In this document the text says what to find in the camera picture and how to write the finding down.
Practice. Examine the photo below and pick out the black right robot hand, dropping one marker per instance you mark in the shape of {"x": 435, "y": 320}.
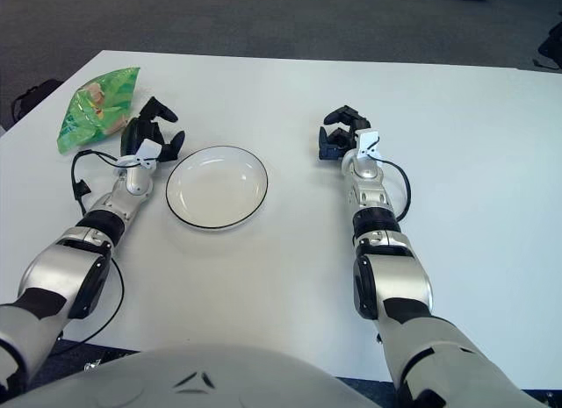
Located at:
{"x": 333, "y": 140}

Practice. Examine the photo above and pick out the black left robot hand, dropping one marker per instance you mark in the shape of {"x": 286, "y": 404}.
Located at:
{"x": 136, "y": 136}

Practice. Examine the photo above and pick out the green snack bag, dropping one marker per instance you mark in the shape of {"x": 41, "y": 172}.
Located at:
{"x": 96, "y": 105}

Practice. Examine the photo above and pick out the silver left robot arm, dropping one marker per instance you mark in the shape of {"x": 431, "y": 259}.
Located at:
{"x": 88, "y": 267}

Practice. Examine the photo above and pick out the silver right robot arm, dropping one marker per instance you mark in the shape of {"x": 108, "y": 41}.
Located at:
{"x": 395, "y": 272}

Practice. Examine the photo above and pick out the white plate black rim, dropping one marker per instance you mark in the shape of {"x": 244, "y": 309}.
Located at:
{"x": 215, "y": 188}

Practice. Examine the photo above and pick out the black backpack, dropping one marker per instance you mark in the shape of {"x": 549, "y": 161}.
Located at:
{"x": 35, "y": 96}

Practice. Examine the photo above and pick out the shiny metal clamp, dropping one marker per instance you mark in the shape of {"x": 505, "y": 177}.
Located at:
{"x": 93, "y": 364}

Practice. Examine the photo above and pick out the grey robot torso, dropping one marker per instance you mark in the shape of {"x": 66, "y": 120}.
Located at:
{"x": 175, "y": 381}

